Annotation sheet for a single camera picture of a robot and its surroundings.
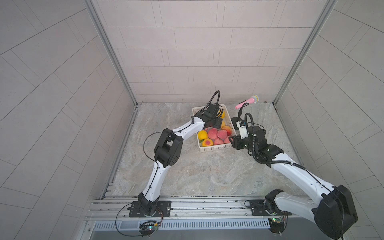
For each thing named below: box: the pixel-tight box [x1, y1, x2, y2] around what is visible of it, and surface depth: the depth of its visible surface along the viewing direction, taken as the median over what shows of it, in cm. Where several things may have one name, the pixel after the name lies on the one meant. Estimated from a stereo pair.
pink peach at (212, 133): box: [207, 127, 218, 140], surface depth 94 cm
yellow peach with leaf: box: [201, 138, 214, 147], surface depth 91 cm
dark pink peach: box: [217, 129, 228, 139], surface depth 92 cm
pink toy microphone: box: [235, 95, 260, 110], surface depth 93 cm
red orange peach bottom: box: [221, 125, 232, 136], surface depth 96 cm
